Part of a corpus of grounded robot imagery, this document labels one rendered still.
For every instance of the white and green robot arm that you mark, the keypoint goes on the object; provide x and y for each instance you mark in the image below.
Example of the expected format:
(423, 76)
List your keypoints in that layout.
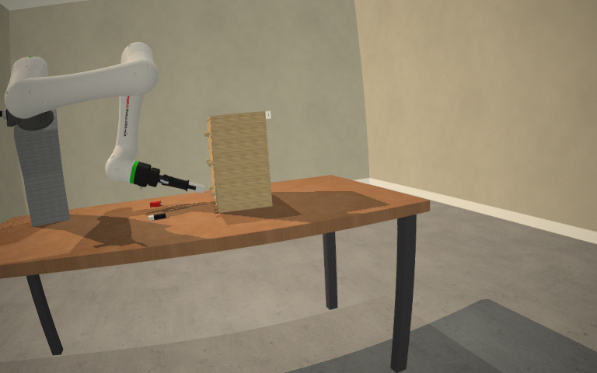
(32, 94)

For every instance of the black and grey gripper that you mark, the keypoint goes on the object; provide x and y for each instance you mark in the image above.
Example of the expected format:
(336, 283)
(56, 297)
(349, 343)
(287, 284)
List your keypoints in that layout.
(154, 178)

